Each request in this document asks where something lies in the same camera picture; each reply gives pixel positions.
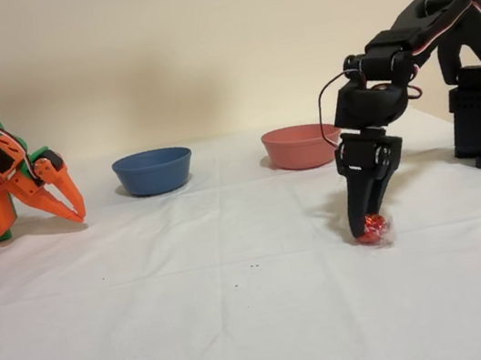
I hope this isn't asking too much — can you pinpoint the red candy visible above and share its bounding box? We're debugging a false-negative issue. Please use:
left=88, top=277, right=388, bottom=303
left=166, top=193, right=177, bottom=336
left=351, top=209, right=398, bottom=251

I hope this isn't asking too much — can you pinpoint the red bowl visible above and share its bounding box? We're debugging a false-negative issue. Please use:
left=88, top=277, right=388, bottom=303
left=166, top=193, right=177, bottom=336
left=259, top=118, right=347, bottom=177

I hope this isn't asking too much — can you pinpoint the blue bowl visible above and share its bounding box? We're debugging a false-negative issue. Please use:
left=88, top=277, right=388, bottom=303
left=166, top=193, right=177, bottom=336
left=109, top=143, right=200, bottom=201

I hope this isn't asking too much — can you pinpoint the white tablecloth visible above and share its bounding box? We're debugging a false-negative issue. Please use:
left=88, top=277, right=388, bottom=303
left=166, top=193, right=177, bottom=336
left=0, top=91, right=481, bottom=360

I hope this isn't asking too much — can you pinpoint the orange arm servo cable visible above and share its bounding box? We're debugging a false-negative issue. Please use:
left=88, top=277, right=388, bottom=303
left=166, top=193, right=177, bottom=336
left=0, top=114, right=37, bottom=185

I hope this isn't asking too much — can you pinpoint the black arm gripper cable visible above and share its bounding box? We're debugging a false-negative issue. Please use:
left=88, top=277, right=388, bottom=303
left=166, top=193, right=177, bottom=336
left=312, top=67, right=384, bottom=152

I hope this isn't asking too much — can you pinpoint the red white ribbon cable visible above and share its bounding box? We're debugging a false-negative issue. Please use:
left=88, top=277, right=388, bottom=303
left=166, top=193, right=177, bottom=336
left=394, top=0, right=481, bottom=160

